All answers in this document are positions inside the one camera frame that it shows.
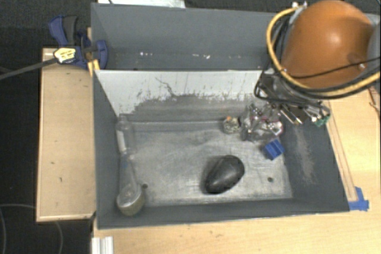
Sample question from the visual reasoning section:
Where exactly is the black oval object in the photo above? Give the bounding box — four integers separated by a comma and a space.
203, 154, 246, 195

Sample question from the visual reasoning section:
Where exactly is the clear glass bottle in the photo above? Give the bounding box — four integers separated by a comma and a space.
115, 115, 149, 217

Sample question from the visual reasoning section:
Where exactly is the pale wood board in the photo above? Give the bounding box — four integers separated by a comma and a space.
36, 47, 98, 222

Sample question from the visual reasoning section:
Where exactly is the blue ribbed block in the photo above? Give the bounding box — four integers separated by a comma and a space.
262, 138, 286, 161

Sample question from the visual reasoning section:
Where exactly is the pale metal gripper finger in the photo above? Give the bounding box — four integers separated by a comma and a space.
241, 103, 265, 142
251, 117, 284, 143

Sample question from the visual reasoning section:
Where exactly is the grey metal bin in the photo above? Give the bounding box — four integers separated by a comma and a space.
90, 2, 351, 230

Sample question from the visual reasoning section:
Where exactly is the small grey orange-topped object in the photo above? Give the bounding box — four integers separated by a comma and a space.
223, 116, 242, 135

